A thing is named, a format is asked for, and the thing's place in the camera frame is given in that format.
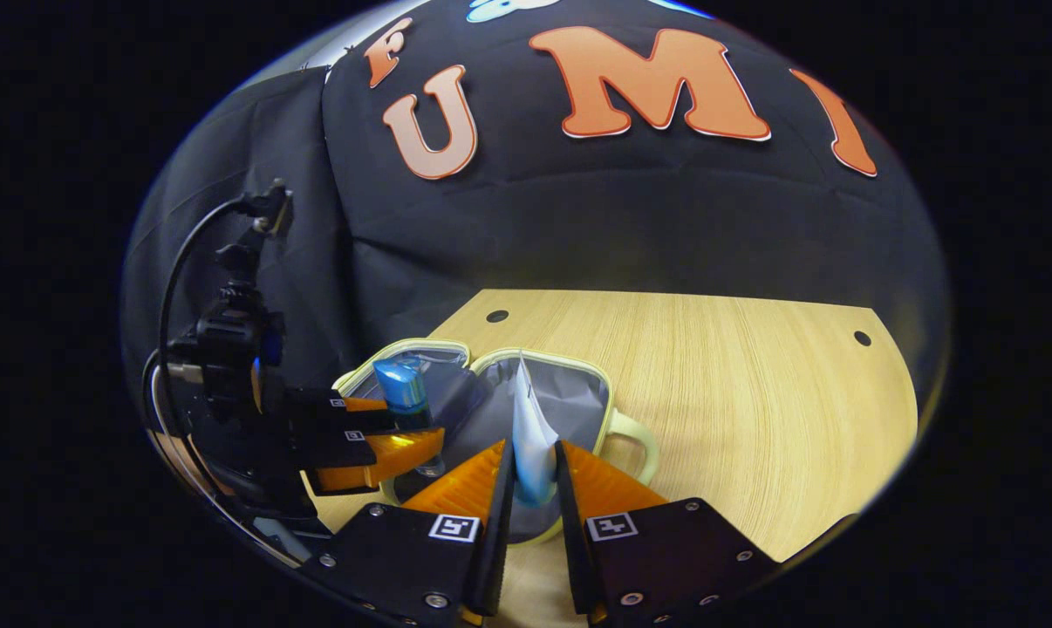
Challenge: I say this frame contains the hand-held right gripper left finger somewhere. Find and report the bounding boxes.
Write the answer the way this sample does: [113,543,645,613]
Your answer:
[304,439,516,628]

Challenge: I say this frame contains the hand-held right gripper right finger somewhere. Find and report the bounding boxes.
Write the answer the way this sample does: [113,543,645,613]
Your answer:
[554,439,780,627]

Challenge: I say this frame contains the blue capped clear bottle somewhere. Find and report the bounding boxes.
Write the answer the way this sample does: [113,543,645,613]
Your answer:
[372,358,447,476]

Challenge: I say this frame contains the white and blue sachet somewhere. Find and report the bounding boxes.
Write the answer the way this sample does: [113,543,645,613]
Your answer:
[510,352,560,507]

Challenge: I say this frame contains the small pale yellow suitcase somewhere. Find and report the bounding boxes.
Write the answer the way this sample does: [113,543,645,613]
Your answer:
[332,338,662,546]

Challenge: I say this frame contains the black backdrop cloth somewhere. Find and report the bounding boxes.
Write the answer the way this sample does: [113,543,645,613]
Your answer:
[120,0,950,420]

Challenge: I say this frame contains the black cable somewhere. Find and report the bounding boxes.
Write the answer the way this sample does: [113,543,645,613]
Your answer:
[140,196,261,489]

